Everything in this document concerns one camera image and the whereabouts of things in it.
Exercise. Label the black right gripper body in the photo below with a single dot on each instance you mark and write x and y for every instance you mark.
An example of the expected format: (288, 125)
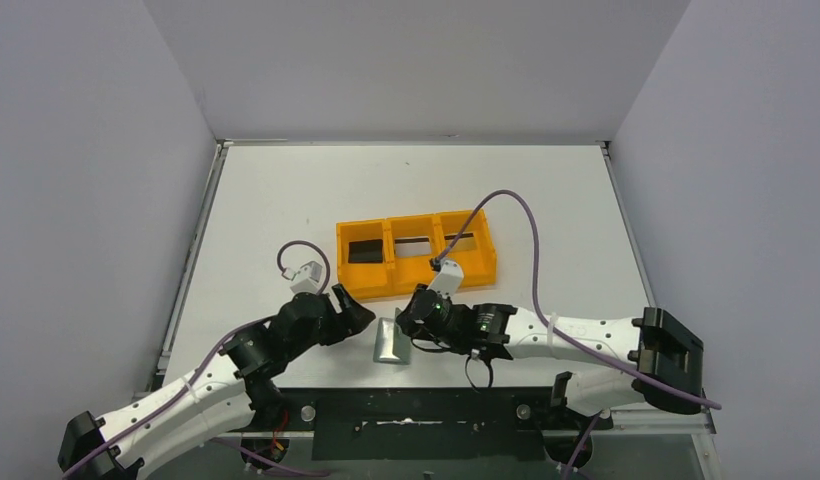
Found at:
(414, 318)

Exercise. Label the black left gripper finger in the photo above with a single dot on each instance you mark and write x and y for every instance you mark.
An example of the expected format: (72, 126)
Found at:
(348, 306)
(350, 322)

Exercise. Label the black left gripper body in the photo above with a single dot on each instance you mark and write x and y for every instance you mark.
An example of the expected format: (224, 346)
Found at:
(340, 315)

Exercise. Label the green card holder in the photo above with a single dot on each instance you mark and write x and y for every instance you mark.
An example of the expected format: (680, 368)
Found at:
(392, 346)

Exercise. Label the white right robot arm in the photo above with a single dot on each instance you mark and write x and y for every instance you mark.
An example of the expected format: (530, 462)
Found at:
(651, 358)

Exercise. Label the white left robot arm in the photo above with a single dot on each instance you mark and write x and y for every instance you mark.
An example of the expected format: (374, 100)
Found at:
(230, 389)

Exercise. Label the silver card middle bin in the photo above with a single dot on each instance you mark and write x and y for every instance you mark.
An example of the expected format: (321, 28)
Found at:
(407, 247)

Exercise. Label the gold card end bin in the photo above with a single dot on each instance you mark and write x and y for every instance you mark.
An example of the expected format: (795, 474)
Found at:
(460, 243)

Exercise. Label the yellow three-compartment bin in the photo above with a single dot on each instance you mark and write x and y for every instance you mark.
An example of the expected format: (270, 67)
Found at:
(389, 257)

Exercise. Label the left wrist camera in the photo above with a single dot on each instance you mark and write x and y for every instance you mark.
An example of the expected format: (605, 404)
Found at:
(306, 279)

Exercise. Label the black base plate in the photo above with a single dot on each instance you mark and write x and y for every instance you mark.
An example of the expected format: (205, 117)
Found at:
(425, 423)

